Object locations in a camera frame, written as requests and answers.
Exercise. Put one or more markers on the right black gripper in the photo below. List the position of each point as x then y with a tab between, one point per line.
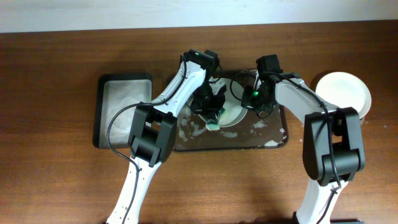
252	104

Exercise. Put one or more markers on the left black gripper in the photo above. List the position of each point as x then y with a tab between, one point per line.
209	106

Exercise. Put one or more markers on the green sponge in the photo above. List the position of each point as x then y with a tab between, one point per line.
213	120

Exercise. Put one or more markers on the white plate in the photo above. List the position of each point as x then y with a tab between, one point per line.
345	90
234	111

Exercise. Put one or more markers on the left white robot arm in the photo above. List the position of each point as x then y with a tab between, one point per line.
154	127

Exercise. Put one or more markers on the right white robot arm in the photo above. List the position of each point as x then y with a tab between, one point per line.
333	150

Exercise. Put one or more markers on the centre black dish tray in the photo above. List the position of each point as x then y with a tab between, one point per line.
251	132

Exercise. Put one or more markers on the left black soapy tray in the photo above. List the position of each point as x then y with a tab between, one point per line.
114	92

